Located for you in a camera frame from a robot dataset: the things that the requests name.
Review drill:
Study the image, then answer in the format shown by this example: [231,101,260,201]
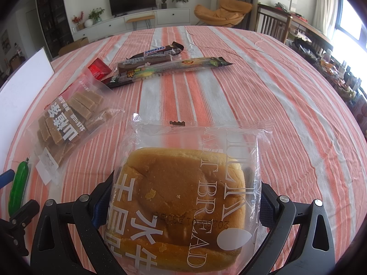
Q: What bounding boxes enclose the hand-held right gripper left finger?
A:
[30,173,127,275]

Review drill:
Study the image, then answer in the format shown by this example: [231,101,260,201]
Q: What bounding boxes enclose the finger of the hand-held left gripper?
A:
[0,200,40,257]
[0,170,15,190]

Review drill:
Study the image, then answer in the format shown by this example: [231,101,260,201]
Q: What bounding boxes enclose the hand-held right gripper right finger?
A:
[249,182,336,275]

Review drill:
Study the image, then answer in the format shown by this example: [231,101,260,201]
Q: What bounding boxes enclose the green sausage packet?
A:
[8,160,31,215]

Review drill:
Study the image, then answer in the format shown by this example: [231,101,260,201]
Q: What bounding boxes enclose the clear bread packet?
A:
[107,117,273,275]

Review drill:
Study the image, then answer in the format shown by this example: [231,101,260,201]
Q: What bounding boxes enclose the clear packet of brown slices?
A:
[26,73,125,184]

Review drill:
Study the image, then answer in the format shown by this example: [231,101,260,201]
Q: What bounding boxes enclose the white cardboard box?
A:
[0,48,55,104]

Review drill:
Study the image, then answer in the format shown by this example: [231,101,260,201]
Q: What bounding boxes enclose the red snack packet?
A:
[87,58,112,81]

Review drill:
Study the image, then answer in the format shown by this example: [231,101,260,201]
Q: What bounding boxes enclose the brown stick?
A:
[117,54,172,73]

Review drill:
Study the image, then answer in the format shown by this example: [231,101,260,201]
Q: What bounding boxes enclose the orange striped tablecloth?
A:
[0,26,367,275]

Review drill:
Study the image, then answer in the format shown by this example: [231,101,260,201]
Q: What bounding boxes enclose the small dark snack packet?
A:
[103,73,144,89]

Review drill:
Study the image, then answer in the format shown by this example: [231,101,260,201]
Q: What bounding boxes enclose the brown cardboard box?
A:
[58,37,89,56]

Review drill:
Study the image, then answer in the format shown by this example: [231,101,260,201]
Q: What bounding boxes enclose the pile of assorted goods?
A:
[289,31,367,121]

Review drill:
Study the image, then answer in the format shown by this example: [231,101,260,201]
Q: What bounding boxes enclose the dark chocolate bar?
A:
[126,42,184,61]

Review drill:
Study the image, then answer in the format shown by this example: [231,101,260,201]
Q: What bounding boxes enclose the red flowers in vase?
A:
[72,11,85,30]

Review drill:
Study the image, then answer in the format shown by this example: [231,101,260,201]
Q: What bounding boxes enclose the wooden side table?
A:
[258,3,334,48]

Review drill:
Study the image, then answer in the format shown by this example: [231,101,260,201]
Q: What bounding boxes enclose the dark wooden chair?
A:
[256,3,293,43]

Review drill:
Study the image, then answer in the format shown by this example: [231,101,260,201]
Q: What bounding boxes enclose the green plant in glass vase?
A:
[88,8,105,25]

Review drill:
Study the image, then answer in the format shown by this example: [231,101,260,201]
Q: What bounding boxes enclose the wooden stool with metal legs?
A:
[126,14,156,30]

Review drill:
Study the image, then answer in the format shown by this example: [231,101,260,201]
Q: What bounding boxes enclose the orange lounge chair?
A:
[194,0,253,30]

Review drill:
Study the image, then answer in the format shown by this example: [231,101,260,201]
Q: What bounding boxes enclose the black framed window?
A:
[330,0,367,52]

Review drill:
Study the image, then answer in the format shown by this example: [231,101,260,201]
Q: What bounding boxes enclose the grey curtain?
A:
[234,0,262,30]

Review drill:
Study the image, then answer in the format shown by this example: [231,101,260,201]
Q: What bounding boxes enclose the white television cabinet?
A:
[72,7,192,42]

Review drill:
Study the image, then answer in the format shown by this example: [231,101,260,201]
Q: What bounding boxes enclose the white curtain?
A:
[311,0,340,32]

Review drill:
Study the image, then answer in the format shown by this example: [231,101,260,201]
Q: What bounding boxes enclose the black television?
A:
[108,0,157,16]

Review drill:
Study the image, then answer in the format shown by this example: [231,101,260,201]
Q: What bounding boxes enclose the dark wall cabinet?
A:
[35,0,73,59]

